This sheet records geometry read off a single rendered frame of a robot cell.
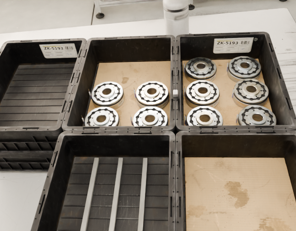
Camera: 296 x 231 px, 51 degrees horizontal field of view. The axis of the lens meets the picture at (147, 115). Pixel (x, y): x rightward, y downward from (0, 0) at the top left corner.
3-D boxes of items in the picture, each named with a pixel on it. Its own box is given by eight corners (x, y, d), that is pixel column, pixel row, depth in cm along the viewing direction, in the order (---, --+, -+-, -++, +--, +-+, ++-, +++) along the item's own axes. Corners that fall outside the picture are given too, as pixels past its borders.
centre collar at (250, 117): (247, 111, 88) (248, 110, 87) (265, 112, 87) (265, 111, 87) (248, 124, 85) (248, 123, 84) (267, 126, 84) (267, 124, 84)
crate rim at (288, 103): (175, 40, 104) (175, 34, 103) (266, 37, 101) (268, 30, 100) (175, 135, 79) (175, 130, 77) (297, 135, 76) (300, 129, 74)
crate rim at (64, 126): (89, 43, 107) (87, 37, 106) (175, 40, 104) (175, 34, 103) (62, 136, 82) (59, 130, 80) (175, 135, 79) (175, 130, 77)
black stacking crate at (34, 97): (18, 66, 118) (5, 42, 109) (94, 64, 115) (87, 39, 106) (-25, 154, 92) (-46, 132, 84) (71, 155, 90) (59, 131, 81)
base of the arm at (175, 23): (167, 37, 129) (164, -1, 116) (189, 36, 127) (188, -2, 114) (165, 51, 123) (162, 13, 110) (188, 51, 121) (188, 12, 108)
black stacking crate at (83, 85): (95, 64, 115) (88, 39, 106) (175, 62, 112) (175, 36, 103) (73, 155, 89) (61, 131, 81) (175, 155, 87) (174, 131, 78)
